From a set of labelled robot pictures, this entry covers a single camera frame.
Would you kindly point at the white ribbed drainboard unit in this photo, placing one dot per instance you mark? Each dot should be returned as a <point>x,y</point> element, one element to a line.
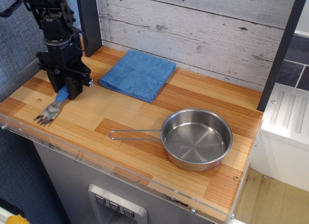
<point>281,148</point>

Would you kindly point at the blue handled metal fork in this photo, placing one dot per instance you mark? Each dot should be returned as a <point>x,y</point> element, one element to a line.
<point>50,113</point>

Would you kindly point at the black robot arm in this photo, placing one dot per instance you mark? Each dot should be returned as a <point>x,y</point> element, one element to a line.
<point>55,19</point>

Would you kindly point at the black vertical post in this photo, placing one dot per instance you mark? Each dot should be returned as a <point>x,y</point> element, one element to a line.
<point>88,13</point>
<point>281,52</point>

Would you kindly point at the black right vertical post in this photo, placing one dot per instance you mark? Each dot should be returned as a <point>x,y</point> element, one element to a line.
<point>281,52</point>

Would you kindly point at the small steel saucepan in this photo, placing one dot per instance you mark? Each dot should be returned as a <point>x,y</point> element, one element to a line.
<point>195,139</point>

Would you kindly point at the grey toy dispenser panel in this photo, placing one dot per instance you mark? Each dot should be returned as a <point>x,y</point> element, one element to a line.
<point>110,208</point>

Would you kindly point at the black left vertical post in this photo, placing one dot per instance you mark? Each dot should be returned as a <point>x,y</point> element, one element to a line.
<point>88,13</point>

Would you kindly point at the clear acrylic counter guard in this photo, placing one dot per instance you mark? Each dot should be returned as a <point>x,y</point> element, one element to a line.
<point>144,176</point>

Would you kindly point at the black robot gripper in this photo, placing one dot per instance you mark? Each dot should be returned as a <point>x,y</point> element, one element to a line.
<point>64,66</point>

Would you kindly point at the blue folded cloth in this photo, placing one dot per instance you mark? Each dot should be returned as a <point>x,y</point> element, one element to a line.
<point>138,75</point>

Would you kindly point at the yellow object at corner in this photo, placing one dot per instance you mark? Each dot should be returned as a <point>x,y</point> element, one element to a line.
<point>17,219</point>

